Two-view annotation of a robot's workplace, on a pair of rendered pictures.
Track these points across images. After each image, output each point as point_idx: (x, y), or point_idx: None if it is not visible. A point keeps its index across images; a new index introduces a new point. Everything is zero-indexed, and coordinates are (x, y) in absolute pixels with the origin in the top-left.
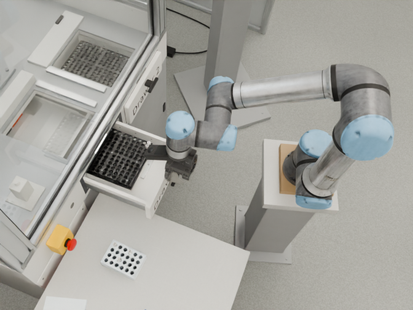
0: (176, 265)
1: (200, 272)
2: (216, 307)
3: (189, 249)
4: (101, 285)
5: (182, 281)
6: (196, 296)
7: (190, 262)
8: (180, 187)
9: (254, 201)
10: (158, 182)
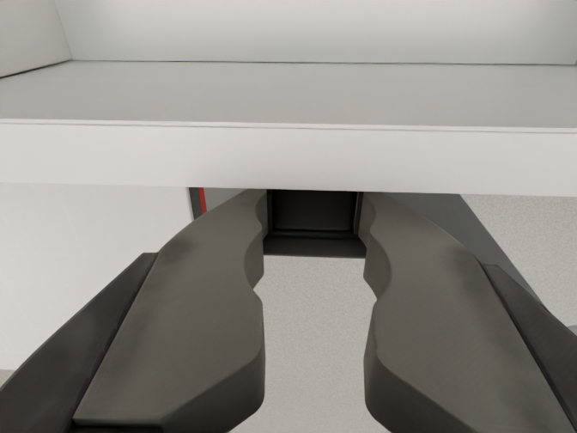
0: (41, 228)
1: (81, 296)
2: (34, 349)
3: (120, 249)
4: None
5: (17, 262)
6: (15, 304)
7: (83, 264)
8: None
9: (434, 196)
10: (101, 143)
